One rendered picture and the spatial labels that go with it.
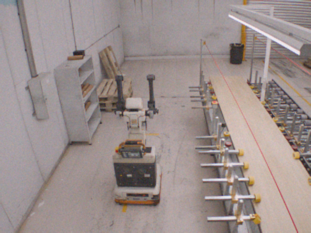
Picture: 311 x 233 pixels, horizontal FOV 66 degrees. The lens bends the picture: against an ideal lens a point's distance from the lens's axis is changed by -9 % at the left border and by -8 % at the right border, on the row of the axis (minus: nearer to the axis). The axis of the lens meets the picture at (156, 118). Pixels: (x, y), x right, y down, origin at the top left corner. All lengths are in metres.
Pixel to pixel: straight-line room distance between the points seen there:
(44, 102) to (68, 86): 0.91
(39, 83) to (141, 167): 1.84
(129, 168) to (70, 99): 1.98
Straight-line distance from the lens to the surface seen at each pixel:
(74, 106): 4.87
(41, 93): 3.92
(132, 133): 3.55
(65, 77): 4.71
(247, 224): 2.77
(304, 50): 1.84
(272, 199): 2.67
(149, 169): 3.37
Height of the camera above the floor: 2.70
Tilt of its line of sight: 27 degrees down
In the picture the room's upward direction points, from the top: 3 degrees counter-clockwise
